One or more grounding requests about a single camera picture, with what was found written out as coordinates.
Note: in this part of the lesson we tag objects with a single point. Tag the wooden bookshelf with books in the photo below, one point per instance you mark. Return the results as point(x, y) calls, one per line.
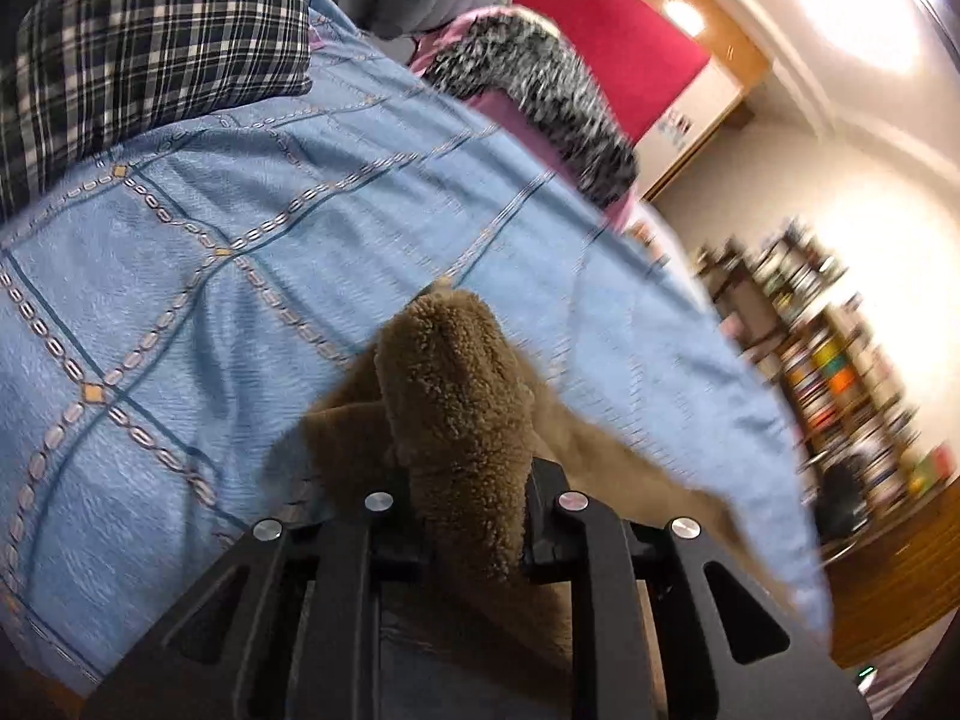
point(846, 397)

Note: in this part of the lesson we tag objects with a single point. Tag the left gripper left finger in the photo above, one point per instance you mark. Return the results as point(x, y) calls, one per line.
point(284, 625)

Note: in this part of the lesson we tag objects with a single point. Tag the pink blanket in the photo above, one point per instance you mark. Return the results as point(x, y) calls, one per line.
point(501, 111)

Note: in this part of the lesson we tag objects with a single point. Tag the blue patterned bedspread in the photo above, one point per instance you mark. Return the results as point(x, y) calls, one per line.
point(172, 306)

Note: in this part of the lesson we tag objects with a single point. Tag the black chair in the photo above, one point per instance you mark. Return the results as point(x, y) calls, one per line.
point(840, 506)

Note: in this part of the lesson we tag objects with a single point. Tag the red padded wall panel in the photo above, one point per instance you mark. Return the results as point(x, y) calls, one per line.
point(641, 60)

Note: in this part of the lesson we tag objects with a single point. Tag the plaid cloth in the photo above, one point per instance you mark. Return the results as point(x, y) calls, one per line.
point(80, 76)

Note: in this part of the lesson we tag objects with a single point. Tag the leopard print cloth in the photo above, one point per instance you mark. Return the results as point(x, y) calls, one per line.
point(544, 77)

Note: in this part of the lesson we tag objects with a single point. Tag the brown fleece pants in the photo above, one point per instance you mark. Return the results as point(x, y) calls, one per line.
point(443, 400)

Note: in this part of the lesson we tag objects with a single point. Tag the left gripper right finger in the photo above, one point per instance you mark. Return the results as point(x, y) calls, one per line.
point(666, 623)

